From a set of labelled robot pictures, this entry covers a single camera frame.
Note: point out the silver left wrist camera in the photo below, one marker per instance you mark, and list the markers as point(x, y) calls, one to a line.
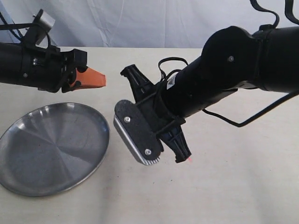
point(45, 23)

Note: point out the white backdrop cloth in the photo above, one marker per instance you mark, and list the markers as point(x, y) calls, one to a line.
point(142, 23)

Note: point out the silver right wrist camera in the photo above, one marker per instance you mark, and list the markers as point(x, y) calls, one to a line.
point(136, 133)

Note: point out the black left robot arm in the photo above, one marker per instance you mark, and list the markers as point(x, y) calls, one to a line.
point(11, 62)

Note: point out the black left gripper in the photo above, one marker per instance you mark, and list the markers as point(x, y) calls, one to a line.
point(54, 70)

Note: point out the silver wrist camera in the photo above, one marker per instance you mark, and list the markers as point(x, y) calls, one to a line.
point(45, 23)
point(136, 133)

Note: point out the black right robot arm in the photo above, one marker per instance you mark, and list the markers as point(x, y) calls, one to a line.
point(231, 59)

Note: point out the round steel plate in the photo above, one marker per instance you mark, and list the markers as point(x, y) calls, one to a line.
point(52, 149)

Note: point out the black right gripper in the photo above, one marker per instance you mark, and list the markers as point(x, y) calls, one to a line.
point(165, 125)

